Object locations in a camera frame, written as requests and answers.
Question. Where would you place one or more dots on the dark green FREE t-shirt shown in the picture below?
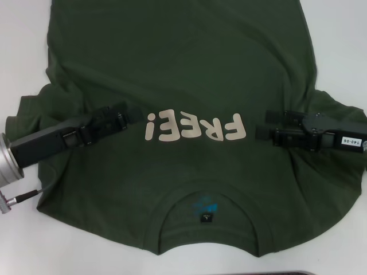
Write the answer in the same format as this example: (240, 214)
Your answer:
(183, 71)

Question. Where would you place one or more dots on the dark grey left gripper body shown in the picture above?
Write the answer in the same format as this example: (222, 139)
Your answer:
(43, 140)

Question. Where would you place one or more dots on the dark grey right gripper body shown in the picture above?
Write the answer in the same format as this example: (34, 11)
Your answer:
(329, 131)

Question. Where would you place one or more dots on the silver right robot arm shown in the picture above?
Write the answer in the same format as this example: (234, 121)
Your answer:
(365, 146)

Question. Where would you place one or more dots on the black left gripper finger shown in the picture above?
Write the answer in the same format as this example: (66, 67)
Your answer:
(111, 117)
(77, 137)

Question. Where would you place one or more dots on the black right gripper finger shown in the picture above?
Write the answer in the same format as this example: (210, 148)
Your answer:
(286, 116)
(286, 137)

